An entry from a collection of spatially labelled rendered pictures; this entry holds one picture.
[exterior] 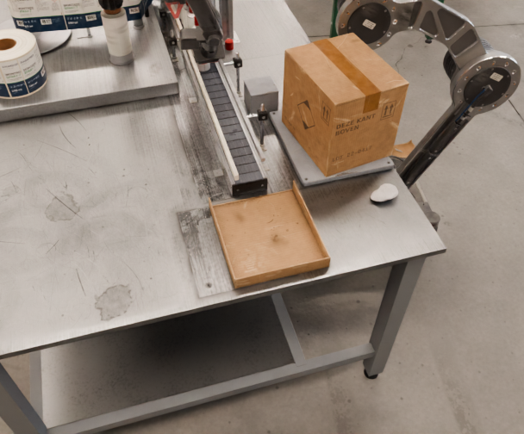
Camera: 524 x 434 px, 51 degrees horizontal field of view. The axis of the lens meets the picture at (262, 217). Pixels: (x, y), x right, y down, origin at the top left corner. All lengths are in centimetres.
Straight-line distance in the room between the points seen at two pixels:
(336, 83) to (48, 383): 137
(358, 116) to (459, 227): 136
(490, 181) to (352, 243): 168
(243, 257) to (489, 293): 142
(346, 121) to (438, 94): 210
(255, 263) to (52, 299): 53
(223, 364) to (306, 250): 66
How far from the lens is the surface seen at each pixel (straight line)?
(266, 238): 154
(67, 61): 222
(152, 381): 202
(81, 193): 174
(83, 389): 206
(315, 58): 169
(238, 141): 176
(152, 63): 214
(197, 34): 183
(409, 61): 390
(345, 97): 155
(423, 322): 246
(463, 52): 206
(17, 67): 203
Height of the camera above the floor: 202
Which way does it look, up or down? 48 degrees down
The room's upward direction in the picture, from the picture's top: 1 degrees clockwise
